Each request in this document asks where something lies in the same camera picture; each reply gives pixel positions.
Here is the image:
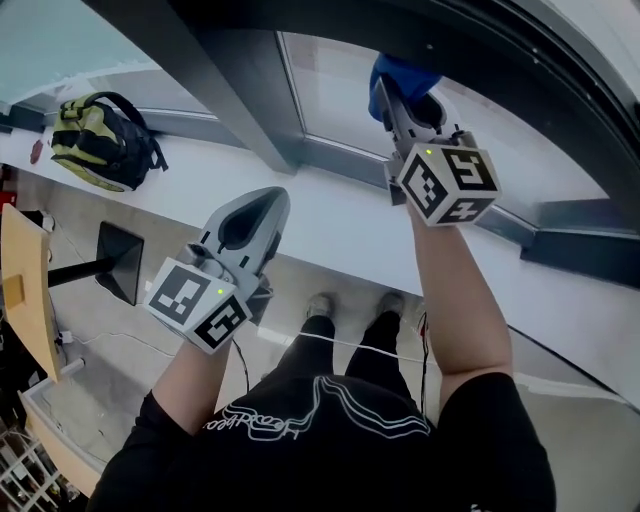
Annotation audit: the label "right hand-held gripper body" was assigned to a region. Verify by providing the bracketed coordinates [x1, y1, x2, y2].
[383, 124, 502, 229]

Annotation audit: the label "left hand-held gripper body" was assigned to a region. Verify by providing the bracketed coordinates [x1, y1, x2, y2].
[143, 232, 275, 355]

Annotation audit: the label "blue cloth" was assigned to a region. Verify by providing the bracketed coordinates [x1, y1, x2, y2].
[368, 52, 444, 121]

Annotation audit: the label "clear window glass pane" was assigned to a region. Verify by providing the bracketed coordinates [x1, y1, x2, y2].
[277, 29, 621, 201]

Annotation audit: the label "large window glass pane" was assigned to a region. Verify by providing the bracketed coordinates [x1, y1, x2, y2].
[114, 49, 221, 121]

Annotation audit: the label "person's right forearm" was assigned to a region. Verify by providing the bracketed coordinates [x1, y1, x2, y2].
[407, 204, 515, 429]

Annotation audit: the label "person's left forearm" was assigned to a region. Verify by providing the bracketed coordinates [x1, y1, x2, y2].
[152, 332, 241, 441]

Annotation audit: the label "white windowsill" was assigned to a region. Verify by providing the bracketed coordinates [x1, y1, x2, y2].
[0, 124, 640, 401]

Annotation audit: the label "person's left grey shoe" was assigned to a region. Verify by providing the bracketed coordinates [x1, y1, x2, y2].
[304, 293, 334, 319]

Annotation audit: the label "person's black trousers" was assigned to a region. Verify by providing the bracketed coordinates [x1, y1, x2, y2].
[259, 309, 407, 401]

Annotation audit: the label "green black backpack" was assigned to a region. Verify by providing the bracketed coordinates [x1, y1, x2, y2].
[49, 91, 169, 194]

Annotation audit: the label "small wooden block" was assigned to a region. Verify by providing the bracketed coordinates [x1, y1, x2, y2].
[2, 273, 26, 307]

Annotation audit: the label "person's black t-shirt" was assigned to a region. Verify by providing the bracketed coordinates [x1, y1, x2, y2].
[92, 372, 559, 512]

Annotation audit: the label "red box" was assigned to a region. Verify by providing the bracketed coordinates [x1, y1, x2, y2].
[0, 164, 21, 206]

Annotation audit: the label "thin black cable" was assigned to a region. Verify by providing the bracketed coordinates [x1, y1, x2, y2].
[232, 339, 252, 396]

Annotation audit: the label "thin white cable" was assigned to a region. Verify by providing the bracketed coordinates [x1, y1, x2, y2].
[299, 332, 441, 366]

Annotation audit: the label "dark window frame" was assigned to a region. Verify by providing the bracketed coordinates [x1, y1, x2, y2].
[0, 0, 640, 291]

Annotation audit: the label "white wire rack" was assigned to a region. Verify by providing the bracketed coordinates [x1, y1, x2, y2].
[0, 424, 84, 512]

